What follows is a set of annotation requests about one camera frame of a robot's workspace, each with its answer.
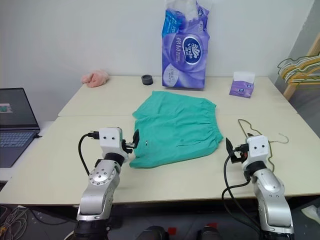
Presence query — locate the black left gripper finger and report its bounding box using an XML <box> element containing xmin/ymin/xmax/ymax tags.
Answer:
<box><xmin>132</xmin><ymin>128</ymin><xmax>141</xmax><ymax>150</ymax></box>

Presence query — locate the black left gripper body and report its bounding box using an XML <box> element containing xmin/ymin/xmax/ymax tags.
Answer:
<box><xmin>120</xmin><ymin>138</ymin><xmax>137</xmax><ymax>155</ymax></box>

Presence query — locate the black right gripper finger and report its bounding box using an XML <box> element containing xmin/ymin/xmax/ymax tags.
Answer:
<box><xmin>225</xmin><ymin>136</ymin><xmax>235</xmax><ymax>159</ymax></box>

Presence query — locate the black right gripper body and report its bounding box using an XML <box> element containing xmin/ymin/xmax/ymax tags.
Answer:
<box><xmin>230</xmin><ymin>143</ymin><xmax>249</xmax><ymax>164</ymax></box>

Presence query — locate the olive wire hanger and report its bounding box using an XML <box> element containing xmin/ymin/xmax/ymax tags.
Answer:
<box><xmin>237</xmin><ymin>118</ymin><xmax>290</xmax><ymax>174</ymax></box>

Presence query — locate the green garment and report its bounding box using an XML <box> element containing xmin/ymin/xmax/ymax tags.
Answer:
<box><xmin>128</xmin><ymin>90</ymin><xmax>224</xmax><ymax>169</ymax></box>

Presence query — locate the small purple tissue box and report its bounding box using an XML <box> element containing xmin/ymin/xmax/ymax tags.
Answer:
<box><xmin>228</xmin><ymin>71</ymin><xmax>256</xmax><ymax>99</ymax></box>

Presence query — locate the pink plush cloth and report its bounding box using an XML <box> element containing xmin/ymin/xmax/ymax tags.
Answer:
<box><xmin>80</xmin><ymin>70</ymin><xmax>110</xmax><ymax>89</ymax></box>

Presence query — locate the dark rounded shape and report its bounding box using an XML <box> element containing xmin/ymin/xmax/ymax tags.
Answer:
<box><xmin>139</xmin><ymin>225</ymin><xmax>170</xmax><ymax>240</ymax></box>
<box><xmin>196</xmin><ymin>225</ymin><xmax>224</xmax><ymax>240</ymax></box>

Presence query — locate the light wooden clothes rack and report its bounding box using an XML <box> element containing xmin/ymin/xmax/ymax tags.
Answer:
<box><xmin>286</xmin><ymin>34</ymin><xmax>320</xmax><ymax>102</ymax></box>

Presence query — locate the white crumpled plastic bag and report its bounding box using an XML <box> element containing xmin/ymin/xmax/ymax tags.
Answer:
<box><xmin>300</xmin><ymin>204</ymin><xmax>320</xmax><ymax>225</ymax></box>

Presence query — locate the large purple tissue pack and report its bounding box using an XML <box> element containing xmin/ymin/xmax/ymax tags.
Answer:
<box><xmin>159</xmin><ymin>0</ymin><xmax>211</xmax><ymax>91</ymax></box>

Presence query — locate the dark grey laptop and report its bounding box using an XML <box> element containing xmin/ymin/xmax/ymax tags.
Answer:
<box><xmin>0</xmin><ymin>87</ymin><xmax>41</xmax><ymax>169</ymax></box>

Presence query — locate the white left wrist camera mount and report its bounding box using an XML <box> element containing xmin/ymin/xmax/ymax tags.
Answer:
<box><xmin>98</xmin><ymin>127</ymin><xmax>124</xmax><ymax>154</ymax></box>

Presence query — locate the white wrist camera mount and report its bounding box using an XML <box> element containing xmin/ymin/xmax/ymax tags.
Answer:
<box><xmin>240</xmin><ymin>134</ymin><xmax>270</xmax><ymax>171</ymax></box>
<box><xmin>98</xmin><ymin>127</ymin><xmax>124</xmax><ymax>154</ymax></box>

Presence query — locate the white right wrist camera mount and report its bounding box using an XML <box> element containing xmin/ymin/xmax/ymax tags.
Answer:
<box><xmin>240</xmin><ymin>134</ymin><xmax>270</xmax><ymax>171</ymax></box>

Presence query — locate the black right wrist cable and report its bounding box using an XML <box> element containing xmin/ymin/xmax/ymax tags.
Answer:
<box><xmin>221</xmin><ymin>147</ymin><xmax>262</xmax><ymax>237</ymax></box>

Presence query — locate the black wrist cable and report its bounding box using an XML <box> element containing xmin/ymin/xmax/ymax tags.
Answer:
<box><xmin>221</xmin><ymin>147</ymin><xmax>262</xmax><ymax>237</ymax></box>
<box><xmin>78</xmin><ymin>133</ymin><xmax>101</xmax><ymax>176</ymax></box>

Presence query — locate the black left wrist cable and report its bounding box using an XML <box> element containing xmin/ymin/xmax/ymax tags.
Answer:
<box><xmin>78</xmin><ymin>133</ymin><xmax>101</xmax><ymax>176</ymax></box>

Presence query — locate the black round rubber ring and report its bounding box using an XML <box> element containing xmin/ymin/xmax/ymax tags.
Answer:
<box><xmin>140</xmin><ymin>74</ymin><xmax>154</xmax><ymax>86</ymax></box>

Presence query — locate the grey tangled cable bundle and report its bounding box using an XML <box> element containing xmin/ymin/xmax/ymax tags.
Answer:
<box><xmin>0</xmin><ymin>204</ymin><xmax>34</xmax><ymax>240</ymax></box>

